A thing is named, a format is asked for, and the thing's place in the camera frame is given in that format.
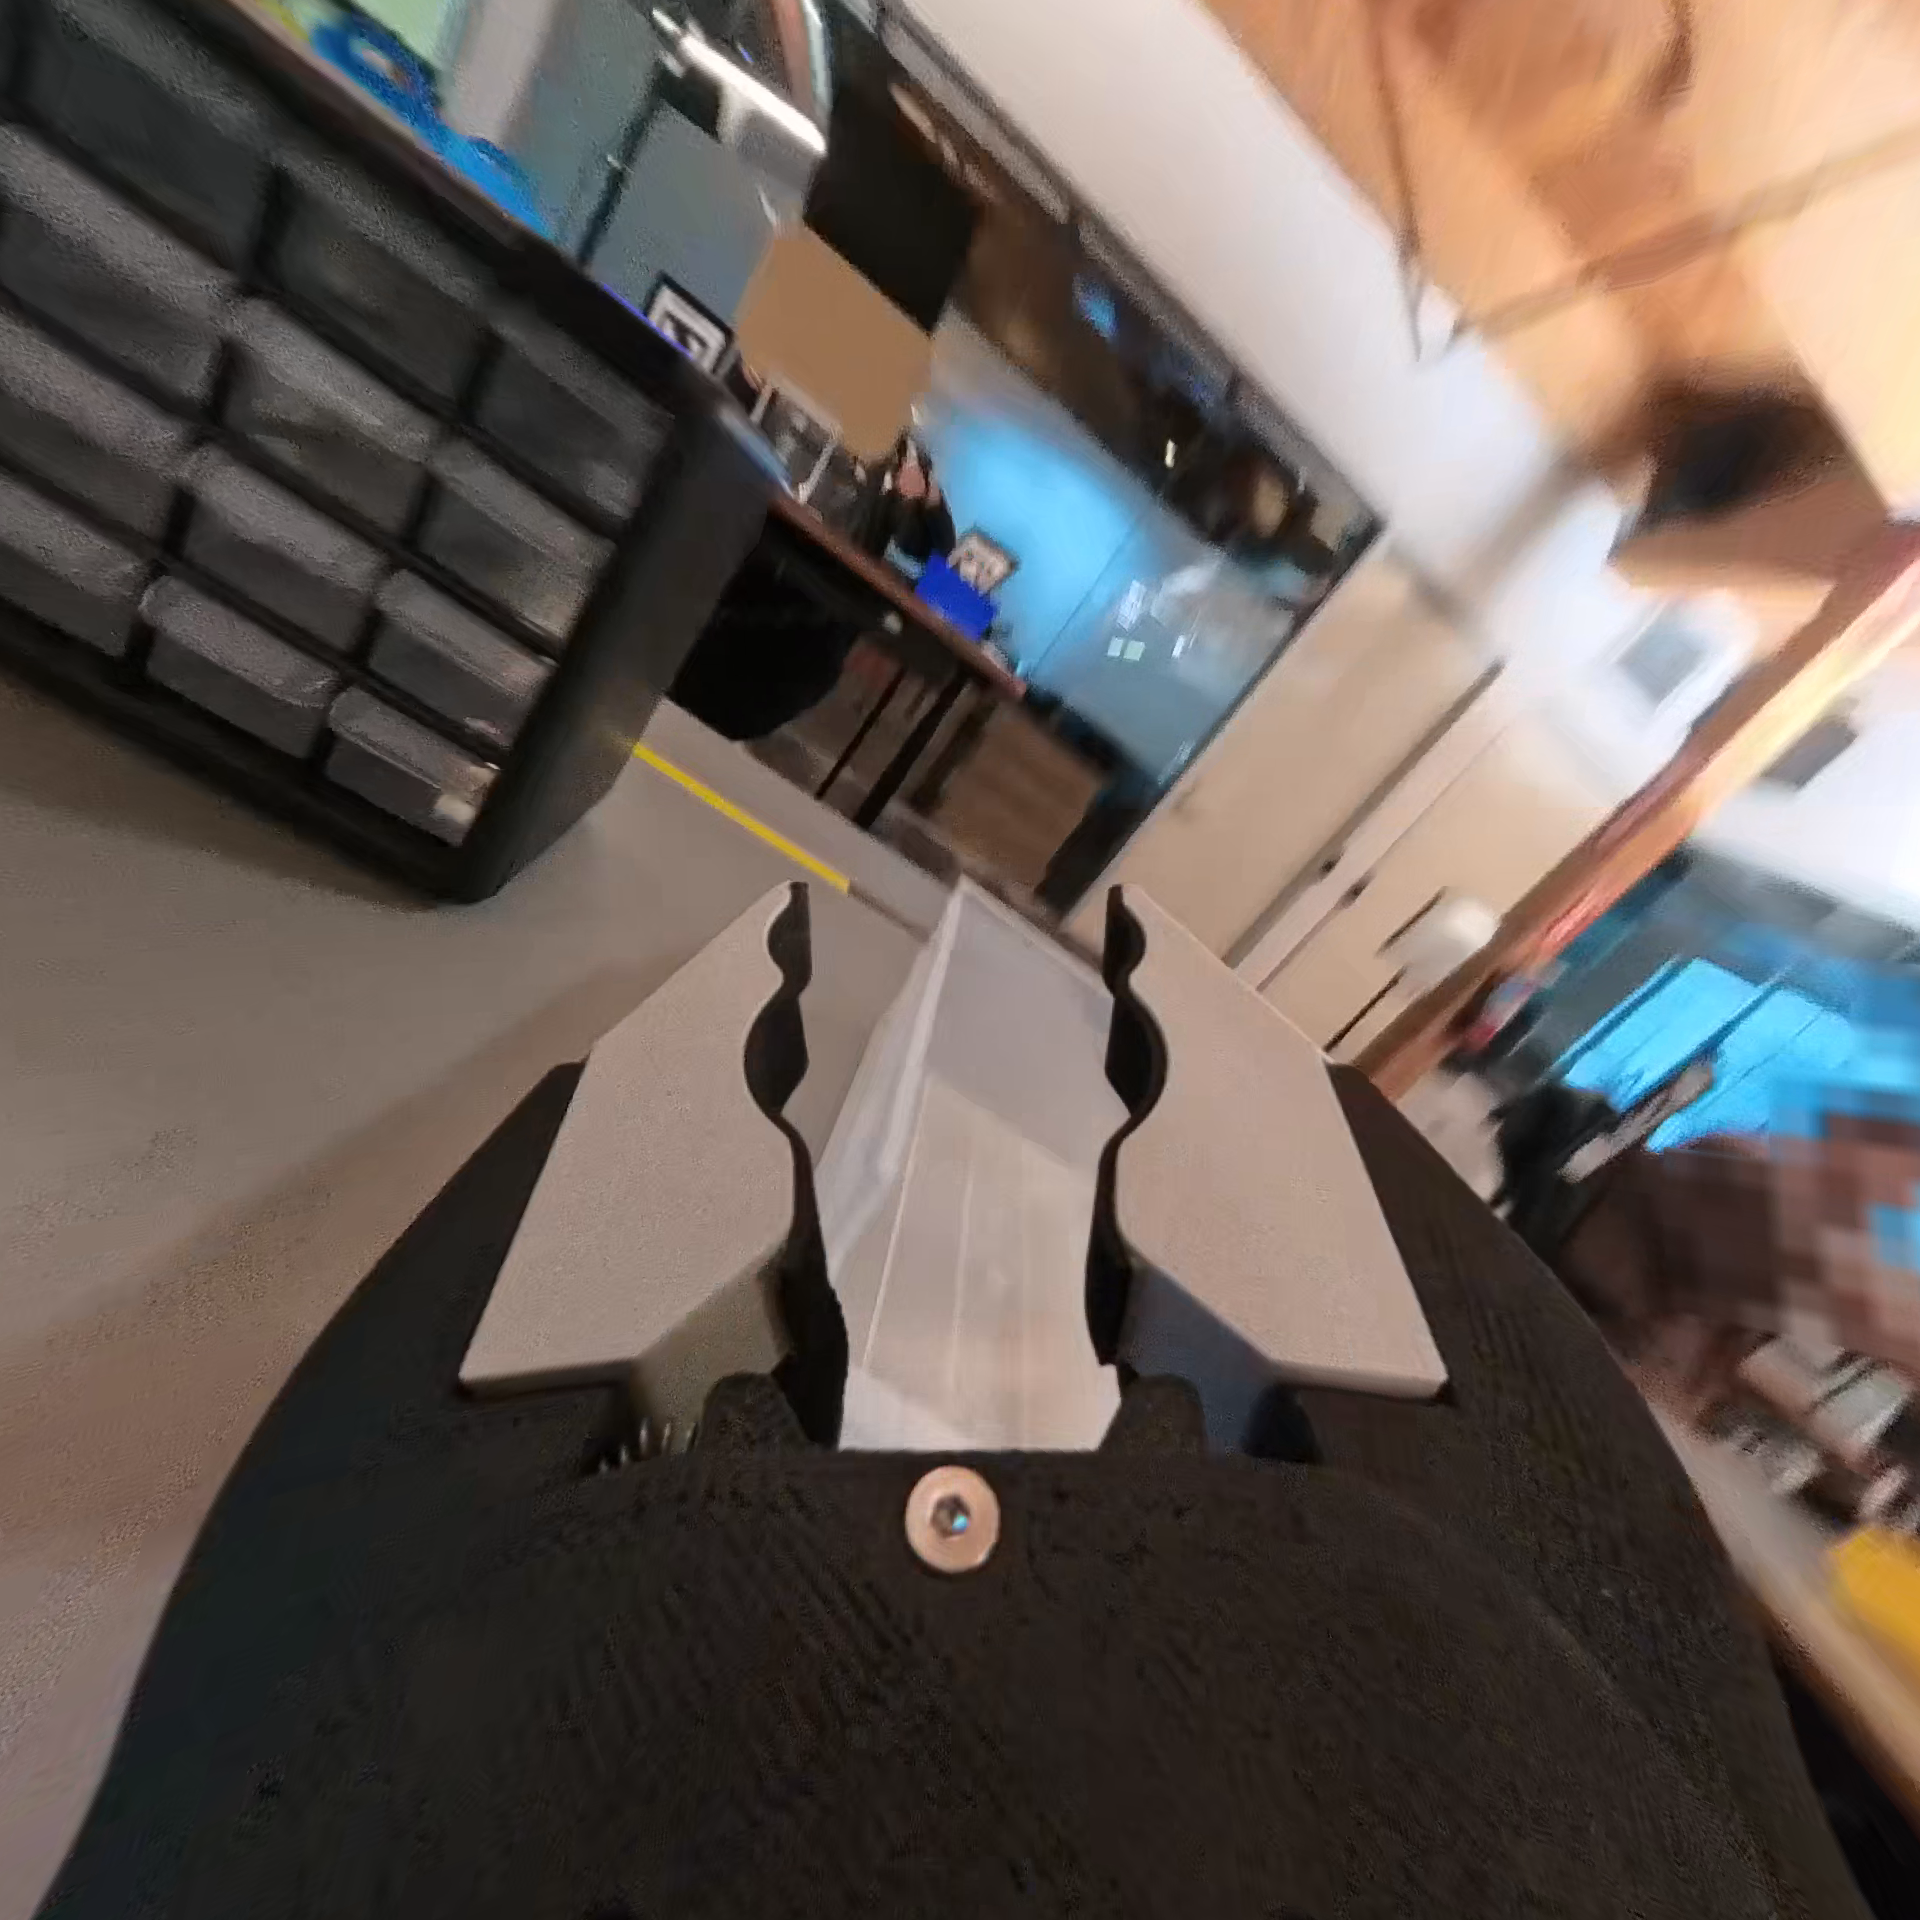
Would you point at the wooden table with black legs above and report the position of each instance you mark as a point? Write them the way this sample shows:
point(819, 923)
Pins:
point(902, 600)

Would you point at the yellow object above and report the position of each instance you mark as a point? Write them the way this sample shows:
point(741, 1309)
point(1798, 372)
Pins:
point(1884, 1599)

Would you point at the large wall screen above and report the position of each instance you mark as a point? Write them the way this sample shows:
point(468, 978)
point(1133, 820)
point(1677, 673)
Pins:
point(1139, 570)

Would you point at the rows of grey cabinet drawers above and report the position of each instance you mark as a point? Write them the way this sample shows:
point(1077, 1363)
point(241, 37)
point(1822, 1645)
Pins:
point(300, 496)

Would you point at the cardboard sheet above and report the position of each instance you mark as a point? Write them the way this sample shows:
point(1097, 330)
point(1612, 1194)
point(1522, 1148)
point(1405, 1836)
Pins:
point(833, 338)

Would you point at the clear plastic drawer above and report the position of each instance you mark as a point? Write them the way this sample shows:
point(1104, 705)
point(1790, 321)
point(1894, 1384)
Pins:
point(961, 1202)

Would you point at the black chair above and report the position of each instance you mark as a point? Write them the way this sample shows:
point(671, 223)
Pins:
point(758, 654)

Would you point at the blue box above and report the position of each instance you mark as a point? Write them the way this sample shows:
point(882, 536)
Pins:
point(957, 596)

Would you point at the black drawer cabinet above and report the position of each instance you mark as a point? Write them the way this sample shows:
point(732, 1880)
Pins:
point(661, 600)

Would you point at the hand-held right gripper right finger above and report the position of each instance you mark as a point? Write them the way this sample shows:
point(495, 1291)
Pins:
point(1261, 1202)

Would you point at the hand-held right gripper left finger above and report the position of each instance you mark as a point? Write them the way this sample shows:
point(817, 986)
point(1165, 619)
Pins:
point(645, 1202)

